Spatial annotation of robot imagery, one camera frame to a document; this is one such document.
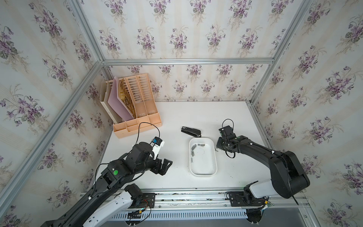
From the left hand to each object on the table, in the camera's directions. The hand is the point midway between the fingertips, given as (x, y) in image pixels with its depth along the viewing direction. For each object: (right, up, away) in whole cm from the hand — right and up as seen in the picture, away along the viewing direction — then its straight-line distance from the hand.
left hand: (167, 161), depth 67 cm
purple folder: (-34, +30, +18) cm, 48 cm away
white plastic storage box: (+21, -3, +23) cm, 32 cm away
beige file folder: (-41, +39, +19) cm, 60 cm away
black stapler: (+15, +10, +32) cm, 37 cm away
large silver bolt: (+15, +1, +26) cm, 30 cm away
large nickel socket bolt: (+20, +2, +26) cm, 33 cm away
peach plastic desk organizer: (-29, +40, +43) cm, 66 cm away
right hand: (+33, +3, +25) cm, 41 cm away
